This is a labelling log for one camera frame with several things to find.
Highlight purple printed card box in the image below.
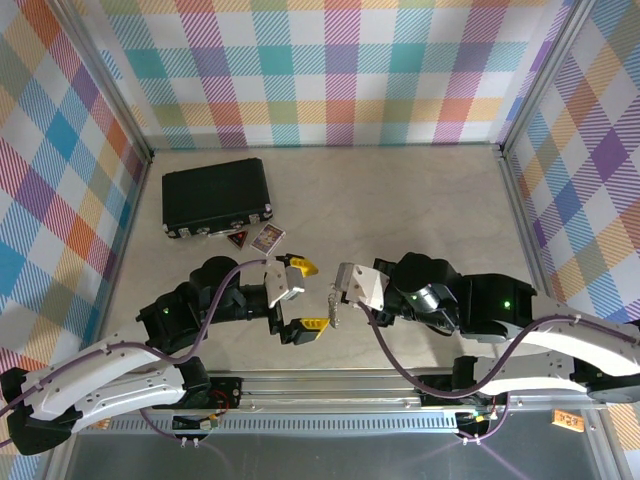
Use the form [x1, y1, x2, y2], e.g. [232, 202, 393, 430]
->
[249, 223, 288, 254]

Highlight black hard case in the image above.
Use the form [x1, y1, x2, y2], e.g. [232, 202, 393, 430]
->
[160, 157, 275, 241]

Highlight grey metal sheet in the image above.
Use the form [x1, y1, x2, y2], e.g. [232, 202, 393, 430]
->
[42, 429, 609, 480]

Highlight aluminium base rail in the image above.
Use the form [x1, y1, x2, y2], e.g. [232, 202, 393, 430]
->
[139, 368, 601, 416]

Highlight aluminium side rail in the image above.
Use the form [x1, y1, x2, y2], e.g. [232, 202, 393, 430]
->
[64, 152, 154, 376]
[492, 144, 571, 346]

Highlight perforated metal cable duct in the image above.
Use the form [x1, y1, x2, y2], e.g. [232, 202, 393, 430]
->
[99, 417, 464, 435]

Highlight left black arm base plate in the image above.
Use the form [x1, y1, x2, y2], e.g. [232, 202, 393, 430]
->
[151, 374, 245, 412]

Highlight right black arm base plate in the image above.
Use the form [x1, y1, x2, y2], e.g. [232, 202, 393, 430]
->
[413, 372, 484, 407]

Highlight small wired power connector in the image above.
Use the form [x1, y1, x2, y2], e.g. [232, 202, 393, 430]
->
[455, 409, 497, 427]
[172, 413, 222, 433]

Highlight aluminium frame post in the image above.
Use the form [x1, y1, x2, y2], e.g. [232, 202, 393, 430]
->
[54, 0, 155, 164]
[497, 0, 599, 159]

